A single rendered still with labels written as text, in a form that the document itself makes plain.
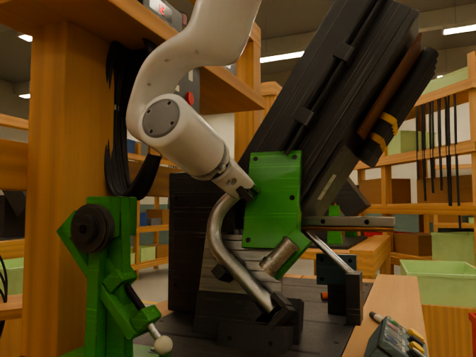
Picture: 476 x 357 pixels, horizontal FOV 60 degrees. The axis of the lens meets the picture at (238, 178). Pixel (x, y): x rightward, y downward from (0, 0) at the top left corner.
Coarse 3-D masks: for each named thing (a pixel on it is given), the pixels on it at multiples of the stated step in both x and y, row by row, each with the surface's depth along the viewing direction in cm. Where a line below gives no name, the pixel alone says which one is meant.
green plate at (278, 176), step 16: (256, 160) 90; (272, 160) 88; (288, 160) 87; (256, 176) 88; (272, 176) 87; (288, 176) 86; (256, 192) 87; (272, 192) 86; (288, 192) 84; (256, 208) 86; (272, 208) 85; (288, 208) 83; (256, 224) 85; (272, 224) 83; (288, 224) 82; (256, 240) 84; (272, 240) 82
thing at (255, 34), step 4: (188, 0) 139; (192, 0) 139; (252, 28) 172; (256, 28) 177; (252, 32) 172; (256, 32) 177; (260, 32) 181; (252, 36) 172; (256, 36) 177; (260, 36) 181; (248, 40) 173; (252, 40) 173; (256, 40) 177; (260, 40) 181; (256, 44) 177; (260, 44) 181; (260, 48) 181
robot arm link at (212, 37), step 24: (216, 0) 55; (240, 0) 55; (192, 24) 58; (216, 24) 56; (240, 24) 57; (168, 48) 60; (192, 48) 58; (216, 48) 57; (240, 48) 59; (144, 72) 63; (168, 72) 64; (144, 96) 65
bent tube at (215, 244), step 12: (216, 204) 86; (228, 204) 85; (216, 216) 85; (216, 228) 84; (216, 240) 83; (216, 252) 82; (228, 252) 82; (228, 264) 80; (240, 264) 80; (240, 276) 79; (252, 276) 79; (252, 288) 77; (264, 288) 78; (264, 300) 76
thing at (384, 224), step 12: (312, 216) 104; (324, 216) 104; (336, 216) 104; (348, 216) 104; (360, 216) 104; (312, 228) 93; (324, 228) 92; (336, 228) 91; (348, 228) 90; (360, 228) 89; (372, 228) 88; (384, 228) 87
